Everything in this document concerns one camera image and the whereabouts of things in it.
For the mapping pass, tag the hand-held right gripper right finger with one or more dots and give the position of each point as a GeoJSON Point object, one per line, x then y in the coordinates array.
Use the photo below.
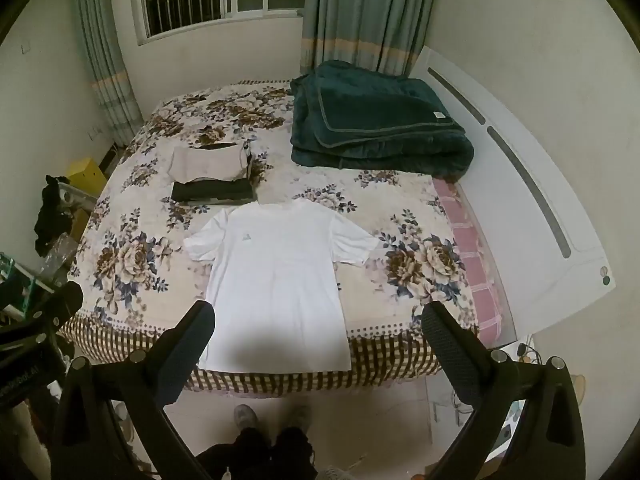
{"type": "Point", "coordinates": [446, 342]}

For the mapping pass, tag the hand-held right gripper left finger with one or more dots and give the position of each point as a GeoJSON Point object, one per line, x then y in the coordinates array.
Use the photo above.
{"type": "Point", "coordinates": [192, 342]}

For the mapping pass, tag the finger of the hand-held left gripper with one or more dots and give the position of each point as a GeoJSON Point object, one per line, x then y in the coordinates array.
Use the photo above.
{"type": "Point", "coordinates": [11, 292]}
{"type": "Point", "coordinates": [55, 305]}

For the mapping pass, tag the white t-shirt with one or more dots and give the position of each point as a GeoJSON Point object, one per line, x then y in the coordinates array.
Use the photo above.
{"type": "Point", "coordinates": [275, 280]}

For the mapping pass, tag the clear plastic bag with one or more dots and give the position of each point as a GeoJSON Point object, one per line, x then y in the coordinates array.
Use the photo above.
{"type": "Point", "coordinates": [60, 255]}

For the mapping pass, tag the pink checked mattress pad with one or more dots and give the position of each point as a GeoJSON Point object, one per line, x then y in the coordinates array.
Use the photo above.
{"type": "Point", "coordinates": [470, 255]}

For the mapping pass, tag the person's left shoe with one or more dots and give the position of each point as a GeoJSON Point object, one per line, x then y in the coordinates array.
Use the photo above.
{"type": "Point", "coordinates": [246, 416]}

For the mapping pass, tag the black cloth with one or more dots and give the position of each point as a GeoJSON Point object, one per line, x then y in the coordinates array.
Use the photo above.
{"type": "Point", "coordinates": [50, 210]}

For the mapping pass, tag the floral bed sheet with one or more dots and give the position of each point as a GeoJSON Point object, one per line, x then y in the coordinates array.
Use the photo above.
{"type": "Point", "coordinates": [400, 260]}

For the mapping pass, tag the metal rack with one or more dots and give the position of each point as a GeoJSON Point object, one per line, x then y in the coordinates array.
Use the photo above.
{"type": "Point", "coordinates": [80, 197]}

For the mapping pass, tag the white headboard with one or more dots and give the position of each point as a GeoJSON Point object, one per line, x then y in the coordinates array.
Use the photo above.
{"type": "Point", "coordinates": [540, 270]}

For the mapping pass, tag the yellow box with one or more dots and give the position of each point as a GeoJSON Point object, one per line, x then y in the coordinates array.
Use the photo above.
{"type": "Point", "coordinates": [85, 175]}

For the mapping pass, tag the folded black garment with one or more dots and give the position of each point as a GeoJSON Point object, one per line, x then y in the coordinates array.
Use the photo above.
{"type": "Point", "coordinates": [212, 191]}

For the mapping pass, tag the folded beige garment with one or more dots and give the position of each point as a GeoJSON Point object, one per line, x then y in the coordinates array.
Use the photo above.
{"type": "Point", "coordinates": [207, 162]}

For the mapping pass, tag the dark green blanket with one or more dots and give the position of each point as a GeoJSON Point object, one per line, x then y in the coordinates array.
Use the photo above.
{"type": "Point", "coordinates": [375, 120]}

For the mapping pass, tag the narrow grey-green curtain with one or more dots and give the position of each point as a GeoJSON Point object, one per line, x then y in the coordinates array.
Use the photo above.
{"type": "Point", "coordinates": [107, 60]}

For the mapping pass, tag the wide grey-green curtain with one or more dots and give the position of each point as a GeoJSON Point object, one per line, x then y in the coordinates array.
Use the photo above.
{"type": "Point", "coordinates": [365, 10]}

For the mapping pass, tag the wall socket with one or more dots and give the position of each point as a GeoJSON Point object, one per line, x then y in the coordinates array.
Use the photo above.
{"type": "Point", "coordinates": [96, 135]}

